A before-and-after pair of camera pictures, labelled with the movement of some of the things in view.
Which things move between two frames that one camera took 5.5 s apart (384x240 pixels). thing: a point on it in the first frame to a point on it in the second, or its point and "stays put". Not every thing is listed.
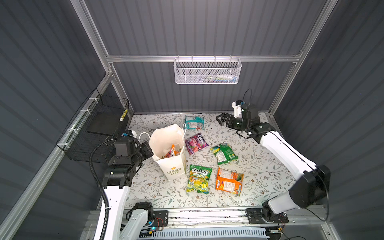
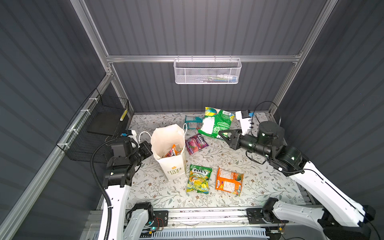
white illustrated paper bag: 167,144 stays put
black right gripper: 229,118 to 232,142
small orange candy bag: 173,152 stays put
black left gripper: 144,147 stays put
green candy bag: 223,154 to 215,120
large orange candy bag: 229,181 stays put
